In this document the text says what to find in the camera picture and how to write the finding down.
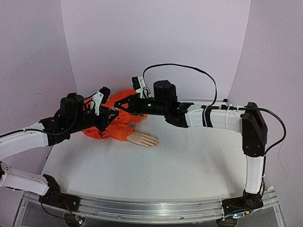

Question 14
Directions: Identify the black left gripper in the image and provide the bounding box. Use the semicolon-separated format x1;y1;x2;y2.
69;106;119;134

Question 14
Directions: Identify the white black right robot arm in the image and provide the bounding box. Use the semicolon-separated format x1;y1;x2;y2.
114;80;268;218

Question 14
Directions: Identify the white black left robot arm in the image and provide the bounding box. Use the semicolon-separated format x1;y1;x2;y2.
0;91;119;211

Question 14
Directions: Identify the orange sweatshirt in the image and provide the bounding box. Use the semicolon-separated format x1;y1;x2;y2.
82;89;147;141

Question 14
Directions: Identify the mannequin hand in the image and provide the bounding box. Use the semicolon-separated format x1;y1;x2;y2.
127;131;159;148

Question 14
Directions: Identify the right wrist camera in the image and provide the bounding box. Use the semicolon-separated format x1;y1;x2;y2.
132;76;151;99

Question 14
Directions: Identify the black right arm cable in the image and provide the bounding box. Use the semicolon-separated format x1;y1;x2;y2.
143;63;287;154

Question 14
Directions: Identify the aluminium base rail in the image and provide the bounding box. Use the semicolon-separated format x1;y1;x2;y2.
14;189;285;227

